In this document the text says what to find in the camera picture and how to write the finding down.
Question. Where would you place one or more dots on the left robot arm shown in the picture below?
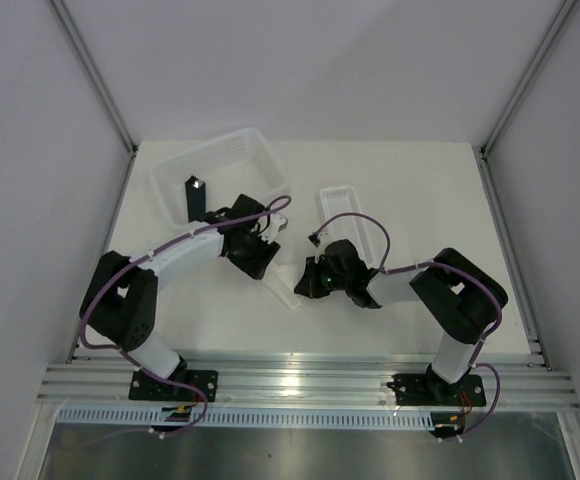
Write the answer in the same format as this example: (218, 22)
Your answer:
(118, 311)

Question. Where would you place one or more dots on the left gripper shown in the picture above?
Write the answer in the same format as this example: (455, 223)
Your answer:
(257, 266)

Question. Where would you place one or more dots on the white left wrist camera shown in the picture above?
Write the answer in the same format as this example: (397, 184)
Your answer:
(272, 225)

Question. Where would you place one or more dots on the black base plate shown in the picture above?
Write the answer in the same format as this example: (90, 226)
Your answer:
(412, 389)
(145, 388)

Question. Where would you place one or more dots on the large white plastic basket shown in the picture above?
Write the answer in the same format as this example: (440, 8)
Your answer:
(241, 162)

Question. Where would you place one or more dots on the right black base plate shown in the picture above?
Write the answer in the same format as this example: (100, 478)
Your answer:
(412, 389)

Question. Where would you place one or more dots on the black block in basket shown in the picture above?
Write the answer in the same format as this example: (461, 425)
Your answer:
(195, 190)

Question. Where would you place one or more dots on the right aluminium frame post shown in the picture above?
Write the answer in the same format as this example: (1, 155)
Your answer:
(537, 62)

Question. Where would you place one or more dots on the left aluminium frame post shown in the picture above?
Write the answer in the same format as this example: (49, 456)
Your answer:
(84, 58)

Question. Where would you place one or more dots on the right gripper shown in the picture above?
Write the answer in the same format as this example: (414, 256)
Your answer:
(309, 284)

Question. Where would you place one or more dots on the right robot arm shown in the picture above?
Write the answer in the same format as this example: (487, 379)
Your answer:
(465, 301)

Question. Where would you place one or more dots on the white slotted cable duct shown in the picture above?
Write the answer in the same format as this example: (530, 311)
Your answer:
(383, 420)

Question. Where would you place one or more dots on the white paper napkin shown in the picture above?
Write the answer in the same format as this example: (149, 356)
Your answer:
(280, 280)

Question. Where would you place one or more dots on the aluminium mounting rail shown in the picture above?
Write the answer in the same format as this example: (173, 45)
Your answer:
(310, 380)

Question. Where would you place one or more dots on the aluminium frame post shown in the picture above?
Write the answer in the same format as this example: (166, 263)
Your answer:
(537, 62)
(84, 58)

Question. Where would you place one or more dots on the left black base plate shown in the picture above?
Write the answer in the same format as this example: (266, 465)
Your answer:
(145, 388)

